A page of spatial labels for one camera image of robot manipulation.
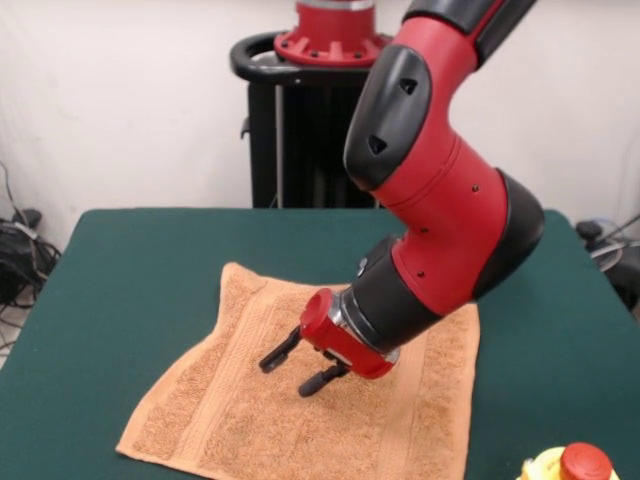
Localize dark green tablecloth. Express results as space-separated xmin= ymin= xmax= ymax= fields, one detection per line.
xmin=0 ymin=207 xmax=640 ymax=480

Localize tan terry towel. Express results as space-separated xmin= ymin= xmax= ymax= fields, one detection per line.
xmin=115 ymin=262 xmax=482 ymax=480

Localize tangled black cables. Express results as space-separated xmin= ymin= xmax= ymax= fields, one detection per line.
xmin=0 ymin=159 xmax=62 ymax=351
xmin=574 ymin=212 xmax=640 ymax=321

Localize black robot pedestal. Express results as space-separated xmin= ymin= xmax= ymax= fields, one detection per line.
xmin=229 ymin=32 xmax=396 ymax=209

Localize yellow emergency stop button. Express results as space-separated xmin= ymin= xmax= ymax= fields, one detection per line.
xmin=522 ymin=441 xmax=624 ymax=480

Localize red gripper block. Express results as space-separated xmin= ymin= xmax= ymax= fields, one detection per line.
xmin=258 ymin=288 xmax=401 ymax=398

